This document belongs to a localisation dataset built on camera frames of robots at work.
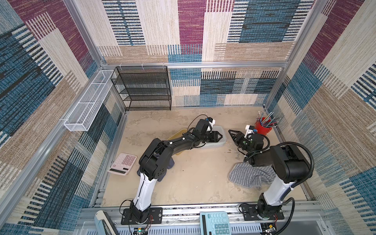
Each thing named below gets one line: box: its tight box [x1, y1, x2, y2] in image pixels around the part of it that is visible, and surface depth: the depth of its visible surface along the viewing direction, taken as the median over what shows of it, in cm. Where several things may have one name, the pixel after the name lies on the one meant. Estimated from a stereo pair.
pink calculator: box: [107, 152, 138, 176], surface depth 90 cm
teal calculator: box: [199, 211, 232, 235], surface depth 71 cm
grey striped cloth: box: [228, 161, 277, 188], surface depth 87 cm
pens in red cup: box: [256, 111, 282, 128], surface depth 99 cm
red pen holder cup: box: [254, 117, 274, 136], surface depth 99 cm
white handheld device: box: [94, 210, 120, 235], surface depth 70 cm
